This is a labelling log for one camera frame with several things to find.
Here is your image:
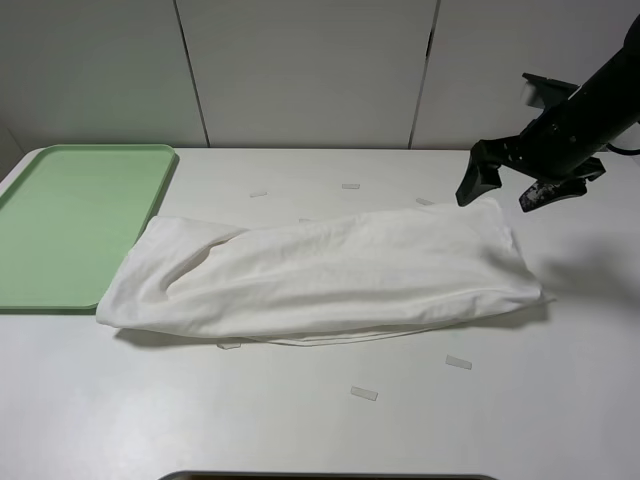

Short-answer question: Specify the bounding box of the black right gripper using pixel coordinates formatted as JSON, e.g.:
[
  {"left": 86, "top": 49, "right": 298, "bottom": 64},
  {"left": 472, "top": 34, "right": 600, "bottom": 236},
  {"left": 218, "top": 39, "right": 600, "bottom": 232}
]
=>
[{"left": 455, "top": 73, "right": 605, "bottom": 213}]

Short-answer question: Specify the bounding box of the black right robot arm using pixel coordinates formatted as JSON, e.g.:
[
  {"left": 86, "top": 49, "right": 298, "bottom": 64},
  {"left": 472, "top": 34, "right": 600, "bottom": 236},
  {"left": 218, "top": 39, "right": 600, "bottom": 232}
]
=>
[{"left": 456, "top": 20, "right": 639, "bottom": 212}]

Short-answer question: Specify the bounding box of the clear tape strip lower right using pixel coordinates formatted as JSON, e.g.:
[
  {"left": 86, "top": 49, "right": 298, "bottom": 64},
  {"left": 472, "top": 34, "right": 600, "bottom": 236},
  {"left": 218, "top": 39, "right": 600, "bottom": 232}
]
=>
[{"left": 445, "top": 355, "right": 473, "bottom": 370}]

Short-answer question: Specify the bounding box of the clear tape strip bottom centre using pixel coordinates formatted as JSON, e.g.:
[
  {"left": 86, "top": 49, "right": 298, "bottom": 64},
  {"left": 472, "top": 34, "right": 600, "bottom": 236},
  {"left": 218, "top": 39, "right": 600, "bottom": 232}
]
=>
[{"left": 350, "top": 386, "right": 378, "bottom": 402}]

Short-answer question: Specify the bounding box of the white short sleeve t-shirt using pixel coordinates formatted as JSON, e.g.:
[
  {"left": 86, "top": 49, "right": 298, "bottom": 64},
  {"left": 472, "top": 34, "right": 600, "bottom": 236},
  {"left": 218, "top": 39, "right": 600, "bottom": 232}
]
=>
[{"left": 96, "top": 199, "right": 545, "bottom": 346}]

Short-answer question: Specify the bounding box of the light green plastic tray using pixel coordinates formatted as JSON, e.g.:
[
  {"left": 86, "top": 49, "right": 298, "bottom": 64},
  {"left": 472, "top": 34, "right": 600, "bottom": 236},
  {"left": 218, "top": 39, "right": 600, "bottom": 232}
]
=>
[{"left": 1, "top": 145, "right": 178, "bottom": 313}]

